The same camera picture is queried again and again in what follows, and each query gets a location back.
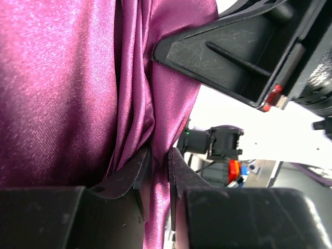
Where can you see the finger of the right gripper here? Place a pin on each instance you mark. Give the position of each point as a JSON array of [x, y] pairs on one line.
[[239, 53]]

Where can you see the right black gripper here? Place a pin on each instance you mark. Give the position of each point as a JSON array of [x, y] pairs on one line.
[[295, 59]]

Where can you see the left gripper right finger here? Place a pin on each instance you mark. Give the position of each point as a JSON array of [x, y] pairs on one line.
[[203, 216]]

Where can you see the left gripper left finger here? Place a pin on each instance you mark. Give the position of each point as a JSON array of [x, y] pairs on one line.
[[112, 214]]

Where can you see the purple cloth napkin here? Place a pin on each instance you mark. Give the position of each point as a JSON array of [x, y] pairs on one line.
[[80, 94]]

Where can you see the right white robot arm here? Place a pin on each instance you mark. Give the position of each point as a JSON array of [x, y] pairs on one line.
[[286, 132]]

